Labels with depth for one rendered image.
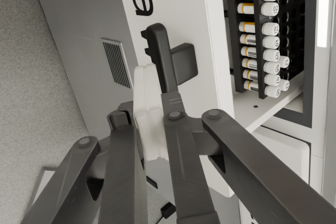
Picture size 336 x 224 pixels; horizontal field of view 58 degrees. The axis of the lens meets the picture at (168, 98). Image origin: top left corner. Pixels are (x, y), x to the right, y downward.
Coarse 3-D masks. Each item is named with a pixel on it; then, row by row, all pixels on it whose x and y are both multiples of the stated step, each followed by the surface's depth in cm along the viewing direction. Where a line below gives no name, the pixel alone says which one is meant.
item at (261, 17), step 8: (256, 0) 29; (264, 0) 30; (256, 8) 29; (256, 16) 30; (264, 16) 30; (256, 24) 30; (256, 32) 31; (256, 40) 31; (256, 48) 31; (264, 48) 32; (256, 56) 32; (264, 72) 33; (264, 88) 33; (264, 96) 34
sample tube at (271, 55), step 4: (244, 48) 34; (248, 48) 33; (252, 48) 33; (244, 52) 34; (248, 52) 33; (252, 52) 33; (264, 52) 32; (268, 52) 31; (272, 52) 31; (276, 52) 31; (252, 56) 33; (264, 56) 32; (268, 56) 31; (272, 56) 31; (276, 56) 31; (268, 60) 32; (272, 60) 31; (276, 60) 31
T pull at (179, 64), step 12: (156, 24) 21; (156, 36) 21; (156, 48) 21; (168, 48) 22; (180, 48) 23; (192, 48) 23; (156, 60) 22; (168, 60) 22; (180, 60) 23; (192, 60) 24; (168, 72) 22; (180, 72) 23; (192, 72) 24; (168, 84) 23
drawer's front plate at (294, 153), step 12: (252, 132) 43; (264, 132) 42; (276, 132) 41; (264, 144) 42; (276, 144) 40; (288, 144) 39; (300, 144) 38; (288, 156) 40; (300, 156) 38; (300, 168) 39
